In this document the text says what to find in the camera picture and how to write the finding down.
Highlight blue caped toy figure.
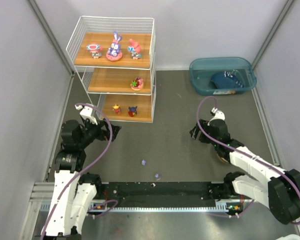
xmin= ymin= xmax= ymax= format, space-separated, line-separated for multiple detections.
xmin=128 ymin=106 xmax=138 ymax=117

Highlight pink bunny toy on shelf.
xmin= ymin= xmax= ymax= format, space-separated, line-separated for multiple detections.
xmin=127 ymin=38 xmax=142 ymax=60

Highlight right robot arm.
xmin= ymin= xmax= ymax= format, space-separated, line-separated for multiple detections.
xmin=190 ymin=119 xmax=300 ymax=225

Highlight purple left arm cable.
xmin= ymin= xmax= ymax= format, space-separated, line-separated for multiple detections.
xmin=39 ymin=102 xmax=119 ymax=240

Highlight wooden round block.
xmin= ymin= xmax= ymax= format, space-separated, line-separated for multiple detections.
xmin=217 ymin=154 xmax=231 ymax=164

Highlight blue cap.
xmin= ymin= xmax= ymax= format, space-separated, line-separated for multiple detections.
xmin=210 ymin=71 xmax=245 ymax=89

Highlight yellow red toy figure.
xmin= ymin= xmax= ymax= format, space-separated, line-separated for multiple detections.
xmin=112 ymin=104 xmax=121 ymax=115

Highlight pink bear strawberry toy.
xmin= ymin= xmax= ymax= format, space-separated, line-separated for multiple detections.
xmin=130 ymin=77 xmax=144 ymax=91

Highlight purple bunny donut toy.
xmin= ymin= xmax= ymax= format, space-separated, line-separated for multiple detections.
xmin=106 ymin=31 xmax=123 ymax=62

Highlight teal plastic bin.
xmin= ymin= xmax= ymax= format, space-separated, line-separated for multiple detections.
xmin=189 ymin=57 xmax=257 ymax=96

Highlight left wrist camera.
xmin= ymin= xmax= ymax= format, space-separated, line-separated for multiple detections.
xmin=75 ymin=104 xmax=98 ymax=125

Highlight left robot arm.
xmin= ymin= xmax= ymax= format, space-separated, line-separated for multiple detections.
xmin=34 ymin=119 xmax=121 ymax=240

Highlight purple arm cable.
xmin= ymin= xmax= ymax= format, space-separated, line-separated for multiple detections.
xmin=196 ymin=96 xmax=300 ymax=224
xmin=39 ymin=102 xmax=119 ymax=240

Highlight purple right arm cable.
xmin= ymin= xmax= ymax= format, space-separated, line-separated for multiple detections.
xmin=196 ymin=96 xmax=300 ymax=224

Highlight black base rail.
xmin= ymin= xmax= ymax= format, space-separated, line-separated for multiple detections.
xmin=103 ymin=181 xmax=229 ymax=208

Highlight white wire wooden shelf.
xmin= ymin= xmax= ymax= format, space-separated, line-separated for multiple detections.
xmin=66 ymin=16 xmax=156 ymax=123

